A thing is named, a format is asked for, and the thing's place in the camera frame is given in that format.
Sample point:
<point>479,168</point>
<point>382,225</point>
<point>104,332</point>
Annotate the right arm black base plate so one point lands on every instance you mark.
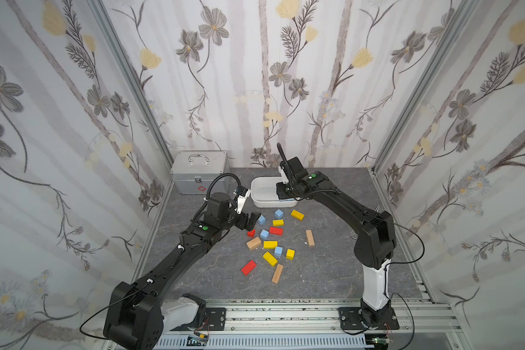
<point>357,319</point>

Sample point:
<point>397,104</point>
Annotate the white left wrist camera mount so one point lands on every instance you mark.
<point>241,195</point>

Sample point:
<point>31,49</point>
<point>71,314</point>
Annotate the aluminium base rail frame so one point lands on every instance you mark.
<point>423,324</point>

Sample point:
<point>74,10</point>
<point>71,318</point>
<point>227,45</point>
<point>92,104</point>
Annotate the white vented cable duct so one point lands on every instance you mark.
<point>260,341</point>

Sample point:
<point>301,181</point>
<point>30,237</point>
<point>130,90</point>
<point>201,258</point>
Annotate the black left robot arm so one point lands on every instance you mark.
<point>136,317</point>

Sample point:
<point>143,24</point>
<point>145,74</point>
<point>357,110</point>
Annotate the yellow cube block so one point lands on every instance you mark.
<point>290,254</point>

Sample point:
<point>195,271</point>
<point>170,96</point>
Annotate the yellow long block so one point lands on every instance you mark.
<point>270,259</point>

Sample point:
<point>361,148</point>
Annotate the red rectangular block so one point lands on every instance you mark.
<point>276,231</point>

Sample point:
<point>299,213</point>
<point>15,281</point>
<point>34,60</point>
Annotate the silver first aid case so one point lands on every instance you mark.
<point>194,171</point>

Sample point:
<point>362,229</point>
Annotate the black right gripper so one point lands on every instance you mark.
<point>285,189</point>

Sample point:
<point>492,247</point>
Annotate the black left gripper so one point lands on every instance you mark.
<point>249,219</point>

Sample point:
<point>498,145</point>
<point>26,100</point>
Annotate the red long block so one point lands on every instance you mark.
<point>248,268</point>

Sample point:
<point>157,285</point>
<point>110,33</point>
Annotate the natural wood long block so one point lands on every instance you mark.
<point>277,273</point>
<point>310,238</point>

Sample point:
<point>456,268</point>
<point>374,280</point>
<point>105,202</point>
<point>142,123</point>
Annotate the yellow flat block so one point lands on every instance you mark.
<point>270,244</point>

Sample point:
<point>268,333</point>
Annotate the yellow rectangular block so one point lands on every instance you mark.
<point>298,215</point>

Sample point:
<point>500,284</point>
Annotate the white plastic tub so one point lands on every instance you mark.
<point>263,193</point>

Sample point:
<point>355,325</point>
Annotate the yellow small block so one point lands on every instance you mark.
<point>278,222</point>

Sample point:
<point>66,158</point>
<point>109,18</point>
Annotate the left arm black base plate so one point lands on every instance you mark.
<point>214,320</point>

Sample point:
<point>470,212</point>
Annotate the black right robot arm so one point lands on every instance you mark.
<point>375,243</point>

